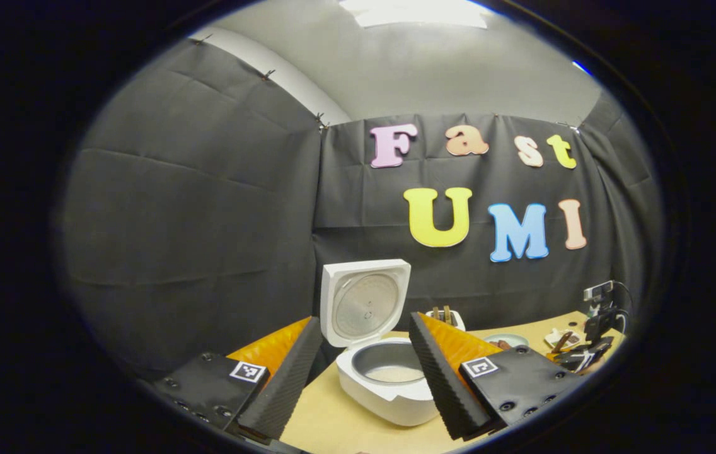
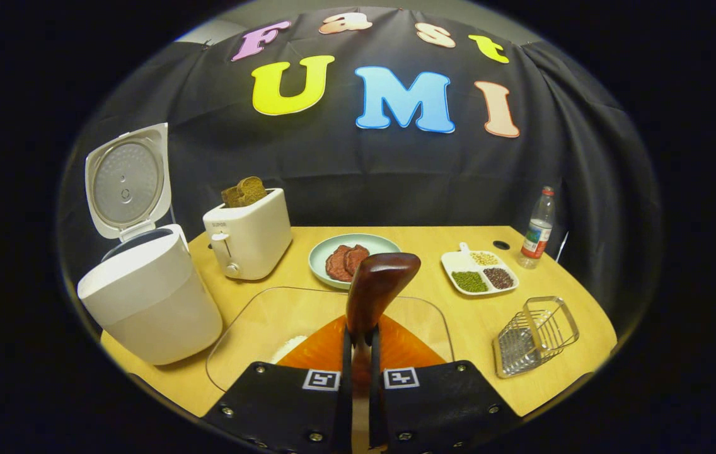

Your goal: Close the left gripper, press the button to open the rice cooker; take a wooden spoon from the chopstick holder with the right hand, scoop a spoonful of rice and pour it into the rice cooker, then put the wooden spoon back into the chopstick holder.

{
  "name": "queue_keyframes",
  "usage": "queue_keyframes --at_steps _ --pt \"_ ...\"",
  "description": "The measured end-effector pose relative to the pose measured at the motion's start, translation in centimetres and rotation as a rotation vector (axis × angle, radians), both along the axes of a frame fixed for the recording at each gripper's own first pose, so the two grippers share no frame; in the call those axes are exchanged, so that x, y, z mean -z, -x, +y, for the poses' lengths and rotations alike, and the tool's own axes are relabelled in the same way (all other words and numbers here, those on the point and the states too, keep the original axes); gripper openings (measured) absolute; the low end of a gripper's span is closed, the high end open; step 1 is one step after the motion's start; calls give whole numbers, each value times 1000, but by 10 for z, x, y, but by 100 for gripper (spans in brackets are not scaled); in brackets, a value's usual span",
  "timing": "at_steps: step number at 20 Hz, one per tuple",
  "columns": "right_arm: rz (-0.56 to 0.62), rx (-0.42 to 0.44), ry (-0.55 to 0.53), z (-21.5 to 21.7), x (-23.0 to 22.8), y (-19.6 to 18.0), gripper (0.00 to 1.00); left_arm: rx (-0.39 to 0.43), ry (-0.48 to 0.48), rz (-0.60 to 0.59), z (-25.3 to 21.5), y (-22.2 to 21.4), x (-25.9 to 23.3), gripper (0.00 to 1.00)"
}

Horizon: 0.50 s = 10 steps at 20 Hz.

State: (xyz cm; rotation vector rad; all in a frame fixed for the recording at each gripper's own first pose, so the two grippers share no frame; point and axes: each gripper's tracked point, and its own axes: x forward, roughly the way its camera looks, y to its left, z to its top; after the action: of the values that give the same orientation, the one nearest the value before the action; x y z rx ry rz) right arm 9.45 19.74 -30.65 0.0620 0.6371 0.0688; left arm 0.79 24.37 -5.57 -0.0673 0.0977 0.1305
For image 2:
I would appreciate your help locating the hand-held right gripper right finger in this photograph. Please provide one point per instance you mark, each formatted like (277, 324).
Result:
(375, 391)

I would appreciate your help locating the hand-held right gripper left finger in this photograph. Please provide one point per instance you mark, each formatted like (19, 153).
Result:
(346, 391)

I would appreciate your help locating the white rice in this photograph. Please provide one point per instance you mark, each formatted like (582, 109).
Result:
(288, 350)

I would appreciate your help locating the brown wooden spoon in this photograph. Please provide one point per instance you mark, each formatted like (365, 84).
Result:
(377, 284)

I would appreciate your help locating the white rice cooker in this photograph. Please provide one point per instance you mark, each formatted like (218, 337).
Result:
(150, 302)

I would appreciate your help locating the clear glass dish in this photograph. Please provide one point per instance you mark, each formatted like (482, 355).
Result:
(257, 328)

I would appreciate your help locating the red meat slice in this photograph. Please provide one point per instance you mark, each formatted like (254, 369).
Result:
(358, 257)
(336, 265)

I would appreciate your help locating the green beans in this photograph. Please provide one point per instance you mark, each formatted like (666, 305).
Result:
(469, 282)

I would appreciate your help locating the light green plate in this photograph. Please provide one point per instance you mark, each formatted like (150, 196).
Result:
(383, 244)

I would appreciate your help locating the white divided dish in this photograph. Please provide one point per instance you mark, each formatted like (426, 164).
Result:
(456, 260)

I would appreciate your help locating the dark red beans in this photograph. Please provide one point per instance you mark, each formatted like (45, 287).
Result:
(499, 278)

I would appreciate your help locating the yellow beans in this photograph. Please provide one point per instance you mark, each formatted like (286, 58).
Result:
(484, 258)

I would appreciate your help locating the white toaster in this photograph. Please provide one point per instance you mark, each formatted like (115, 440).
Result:
(251, 239)

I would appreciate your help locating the black backdrop cloth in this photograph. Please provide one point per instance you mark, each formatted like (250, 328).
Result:
(345, 170)

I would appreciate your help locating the clear plastic water bottle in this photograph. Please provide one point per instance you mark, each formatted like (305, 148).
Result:
(537, 233)

